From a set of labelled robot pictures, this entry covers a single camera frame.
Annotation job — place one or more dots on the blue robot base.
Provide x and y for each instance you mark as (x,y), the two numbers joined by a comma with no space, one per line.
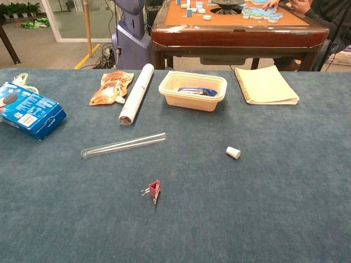
(131,41)

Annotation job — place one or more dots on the beige plastic food container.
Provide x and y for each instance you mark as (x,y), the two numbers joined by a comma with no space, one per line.
(192,103)

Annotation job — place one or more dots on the white flat mahjong tile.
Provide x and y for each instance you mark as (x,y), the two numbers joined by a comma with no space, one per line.
(207,17)

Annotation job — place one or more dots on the white rolled paper tube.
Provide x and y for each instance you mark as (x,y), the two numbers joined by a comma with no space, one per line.
(137,93)

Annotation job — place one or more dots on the pink binder clip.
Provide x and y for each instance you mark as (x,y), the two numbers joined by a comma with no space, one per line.
(154,187)

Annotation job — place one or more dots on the clear plastic bag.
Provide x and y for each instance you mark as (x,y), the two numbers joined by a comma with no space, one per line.
(23,79)

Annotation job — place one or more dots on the yellow spiral notebook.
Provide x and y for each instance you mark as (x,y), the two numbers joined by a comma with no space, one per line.
(266,85)

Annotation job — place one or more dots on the seated person in dark clothes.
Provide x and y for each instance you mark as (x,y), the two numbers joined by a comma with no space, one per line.
(329,13)

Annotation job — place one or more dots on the dark table leg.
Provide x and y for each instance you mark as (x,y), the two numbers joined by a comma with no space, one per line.
(9,45)

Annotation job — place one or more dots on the wooden pole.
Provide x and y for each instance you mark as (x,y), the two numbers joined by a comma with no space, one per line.
(87,27)

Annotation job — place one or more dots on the brown mahjong table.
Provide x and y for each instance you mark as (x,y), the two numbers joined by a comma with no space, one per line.
(233,35)

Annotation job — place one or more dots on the row of potted plants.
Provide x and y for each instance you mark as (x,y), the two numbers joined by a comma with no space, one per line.
(19,9)

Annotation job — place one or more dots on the small white stopper cap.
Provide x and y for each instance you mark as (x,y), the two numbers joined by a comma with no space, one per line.
(233,152)

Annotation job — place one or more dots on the black mahjong table turntable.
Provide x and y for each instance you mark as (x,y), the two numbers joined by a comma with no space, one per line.
(227,3)

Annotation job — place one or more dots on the clear glass test tube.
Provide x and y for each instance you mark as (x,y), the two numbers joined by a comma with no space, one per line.
(123,145)

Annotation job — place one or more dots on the green bag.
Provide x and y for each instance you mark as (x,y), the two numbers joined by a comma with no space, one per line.
(35,23)

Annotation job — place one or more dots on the blue Oreo cookie box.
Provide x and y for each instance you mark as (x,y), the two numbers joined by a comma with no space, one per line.
(33,109)

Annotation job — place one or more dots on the blue felt table cover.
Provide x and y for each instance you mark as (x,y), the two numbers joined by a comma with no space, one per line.
(192,219)

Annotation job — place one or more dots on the blue standing mahjong tile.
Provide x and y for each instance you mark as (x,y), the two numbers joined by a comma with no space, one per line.
(189,12)

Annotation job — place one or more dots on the orange snack pouch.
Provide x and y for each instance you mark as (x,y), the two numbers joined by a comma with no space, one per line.
(112,87)

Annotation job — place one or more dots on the white plastic basket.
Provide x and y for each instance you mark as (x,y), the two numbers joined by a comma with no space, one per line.
(342,59)

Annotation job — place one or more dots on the blue Oreo snack packet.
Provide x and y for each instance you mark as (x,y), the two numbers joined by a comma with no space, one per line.
(197,91)

